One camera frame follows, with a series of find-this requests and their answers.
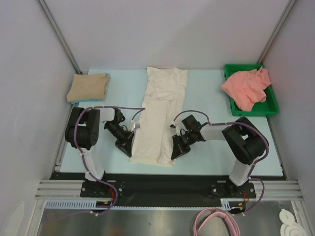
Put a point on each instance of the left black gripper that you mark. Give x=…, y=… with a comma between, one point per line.
x=125, y=145

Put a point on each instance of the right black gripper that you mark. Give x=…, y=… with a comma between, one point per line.
x=179, y=145

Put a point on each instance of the cream white t shirt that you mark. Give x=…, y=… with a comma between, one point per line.
x=163, y=100

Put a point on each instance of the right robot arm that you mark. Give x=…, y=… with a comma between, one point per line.
x=246, y=142

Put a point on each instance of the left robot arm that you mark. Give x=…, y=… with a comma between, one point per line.
x=82, y=132

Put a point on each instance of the folded tan t shirt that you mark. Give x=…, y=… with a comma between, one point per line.
x=87, y=86

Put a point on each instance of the pink t shirt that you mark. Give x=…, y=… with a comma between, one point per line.
x=246, y=88

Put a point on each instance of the green plastic bin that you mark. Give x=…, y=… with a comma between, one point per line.
x=265, y=109

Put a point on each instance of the white round plastic parts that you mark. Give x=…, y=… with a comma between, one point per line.
x=289, y=227

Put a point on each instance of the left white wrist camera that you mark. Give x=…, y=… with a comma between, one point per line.
x=133, y=125

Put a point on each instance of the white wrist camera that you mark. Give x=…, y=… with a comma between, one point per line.
x=133, y=125
x=175, y=127

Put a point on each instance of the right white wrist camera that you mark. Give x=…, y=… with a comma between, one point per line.
x=175, y=127

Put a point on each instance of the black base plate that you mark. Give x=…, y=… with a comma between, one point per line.
x=142, y=190

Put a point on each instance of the slotted cable duct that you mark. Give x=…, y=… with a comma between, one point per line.
x=78, y=204

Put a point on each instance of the aluminium frame rail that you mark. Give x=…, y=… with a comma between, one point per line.
x=278, y=191

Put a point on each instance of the left aluminium corner post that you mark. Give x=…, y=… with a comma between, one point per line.
x=43, y=6

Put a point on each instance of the aluminium corner post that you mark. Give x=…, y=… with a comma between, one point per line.
x=43, y=6
x=276, y=31

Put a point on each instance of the right aluminium corner post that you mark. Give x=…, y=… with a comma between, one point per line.
x=276, y=31

